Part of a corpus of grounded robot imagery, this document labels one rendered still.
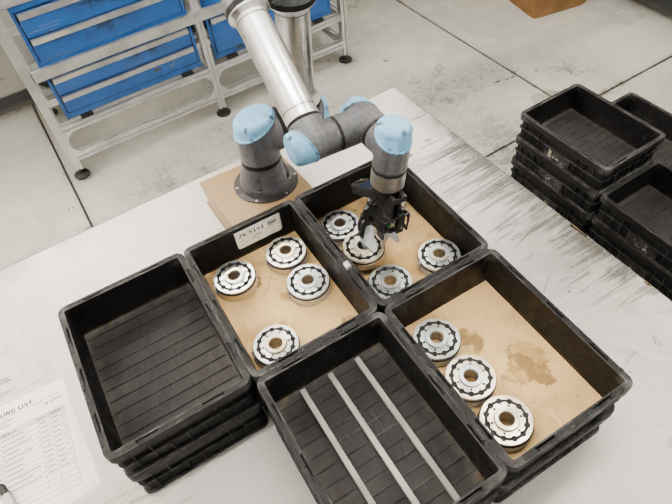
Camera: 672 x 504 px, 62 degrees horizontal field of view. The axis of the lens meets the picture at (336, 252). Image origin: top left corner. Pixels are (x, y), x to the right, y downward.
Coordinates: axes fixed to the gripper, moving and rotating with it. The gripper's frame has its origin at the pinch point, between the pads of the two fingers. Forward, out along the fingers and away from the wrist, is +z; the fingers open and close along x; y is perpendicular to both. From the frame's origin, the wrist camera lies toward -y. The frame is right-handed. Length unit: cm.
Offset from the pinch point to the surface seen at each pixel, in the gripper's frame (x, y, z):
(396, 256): 4.3, 4.2, 3.6
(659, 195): 124, 6, 33
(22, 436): -89, -10, 29
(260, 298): -29.4, -3.8, 8.2
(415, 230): 13.1, 0.0, 2.4
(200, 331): -45.0, -3.5, 10.5
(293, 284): -21.9, -0.9, 4.3
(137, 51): -7, -189, 37
